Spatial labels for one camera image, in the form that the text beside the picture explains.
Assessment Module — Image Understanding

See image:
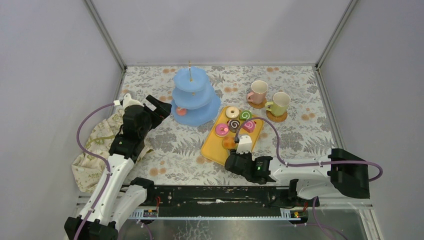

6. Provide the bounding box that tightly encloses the red sugared pastry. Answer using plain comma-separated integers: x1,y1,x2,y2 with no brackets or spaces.
175,107,188,116

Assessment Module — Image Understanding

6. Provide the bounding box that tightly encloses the green ceramic mug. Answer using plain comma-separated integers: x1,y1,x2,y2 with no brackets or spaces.
264,92,291,117

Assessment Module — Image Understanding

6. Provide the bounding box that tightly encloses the pink ceramic mug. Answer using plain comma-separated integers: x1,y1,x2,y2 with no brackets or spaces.
246,80,269,105

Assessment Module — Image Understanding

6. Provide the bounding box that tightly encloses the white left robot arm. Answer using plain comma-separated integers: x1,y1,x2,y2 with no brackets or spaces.
64,93,172,240

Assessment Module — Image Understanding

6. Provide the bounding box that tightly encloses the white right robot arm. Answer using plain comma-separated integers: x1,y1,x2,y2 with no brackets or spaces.
224,148,370,206

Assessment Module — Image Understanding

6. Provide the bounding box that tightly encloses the blue three-tier cake stand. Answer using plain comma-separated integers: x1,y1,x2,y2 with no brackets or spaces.
171,63,221,127

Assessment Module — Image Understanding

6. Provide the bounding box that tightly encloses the orange round bun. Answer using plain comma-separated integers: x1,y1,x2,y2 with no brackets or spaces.
221,136,237,151

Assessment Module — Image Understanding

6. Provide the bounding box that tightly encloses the pink swirl roll cake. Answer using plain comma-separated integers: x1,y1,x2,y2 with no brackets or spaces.
241,120,256,134

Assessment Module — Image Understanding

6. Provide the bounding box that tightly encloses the yellow serving tray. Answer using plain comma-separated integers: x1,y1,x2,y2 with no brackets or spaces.
200,106,264,166

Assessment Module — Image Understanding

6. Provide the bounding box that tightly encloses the chocolate swirl roll cake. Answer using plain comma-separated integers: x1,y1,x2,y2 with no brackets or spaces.
227,119,241,133

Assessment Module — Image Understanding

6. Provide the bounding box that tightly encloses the pink sprinkled donut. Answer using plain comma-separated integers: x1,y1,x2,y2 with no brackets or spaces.
214,123,230,138

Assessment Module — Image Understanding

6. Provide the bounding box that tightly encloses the woven rattan coaster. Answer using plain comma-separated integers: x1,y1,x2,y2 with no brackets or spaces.
266,111,288,123
247,99,267,109

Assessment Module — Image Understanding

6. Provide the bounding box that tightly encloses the green swirl roll cake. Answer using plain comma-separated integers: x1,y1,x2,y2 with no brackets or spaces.
238,110,253,121

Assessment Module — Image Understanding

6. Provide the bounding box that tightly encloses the white glazed donut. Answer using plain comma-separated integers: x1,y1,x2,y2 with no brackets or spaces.
225,106,240,120

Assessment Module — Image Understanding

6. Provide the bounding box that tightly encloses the floral tablecloth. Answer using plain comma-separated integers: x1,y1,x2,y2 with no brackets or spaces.
127,66,338,186

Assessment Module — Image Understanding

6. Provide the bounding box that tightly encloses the beige printed cloth bag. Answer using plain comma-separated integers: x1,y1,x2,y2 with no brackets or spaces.
71,109,154,193

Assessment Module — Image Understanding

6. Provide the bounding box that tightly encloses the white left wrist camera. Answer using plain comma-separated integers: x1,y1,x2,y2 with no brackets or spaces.
121,93,142,109

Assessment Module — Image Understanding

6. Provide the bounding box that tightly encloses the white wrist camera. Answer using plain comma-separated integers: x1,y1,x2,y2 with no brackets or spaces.
121,93,142,109
236,134,253,155

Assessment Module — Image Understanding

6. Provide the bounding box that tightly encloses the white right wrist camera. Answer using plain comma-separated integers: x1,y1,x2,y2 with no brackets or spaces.
236,134,253,155

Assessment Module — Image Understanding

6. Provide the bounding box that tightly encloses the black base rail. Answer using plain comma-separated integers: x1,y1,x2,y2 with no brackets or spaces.
141,185,320,219

